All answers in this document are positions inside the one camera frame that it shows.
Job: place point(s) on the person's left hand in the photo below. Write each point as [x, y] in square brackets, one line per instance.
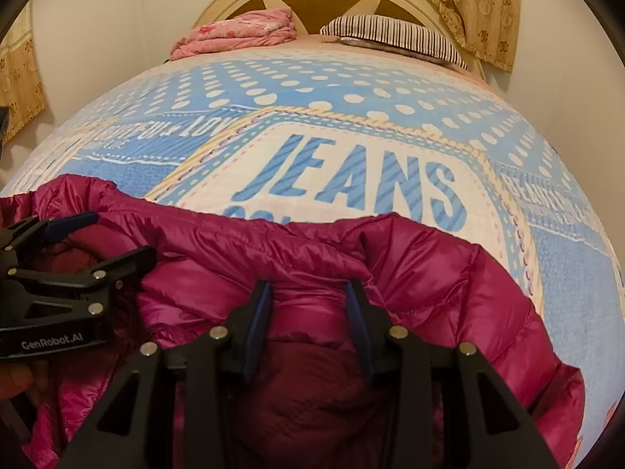
[17, 381]

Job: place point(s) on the magenta puffer jacket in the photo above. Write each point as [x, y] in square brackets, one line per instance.
[415, 273]

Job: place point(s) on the pink folded quilt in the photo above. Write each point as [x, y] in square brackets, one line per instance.
[234, 32]

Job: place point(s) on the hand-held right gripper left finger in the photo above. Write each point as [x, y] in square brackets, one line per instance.
[256, 322]

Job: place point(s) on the striped pillow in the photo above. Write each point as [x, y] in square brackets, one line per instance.
[390, 34]

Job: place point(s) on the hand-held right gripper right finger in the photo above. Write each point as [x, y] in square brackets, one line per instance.
[361, 327]

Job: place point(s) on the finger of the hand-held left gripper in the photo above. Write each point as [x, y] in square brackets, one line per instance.
[132, 266]
[73, 222]

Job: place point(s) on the blue printed bed sheet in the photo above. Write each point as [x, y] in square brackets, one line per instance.
[361, 122]

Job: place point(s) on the beige floral curtain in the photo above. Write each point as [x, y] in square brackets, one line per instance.
[19, 73]
[478, 5]

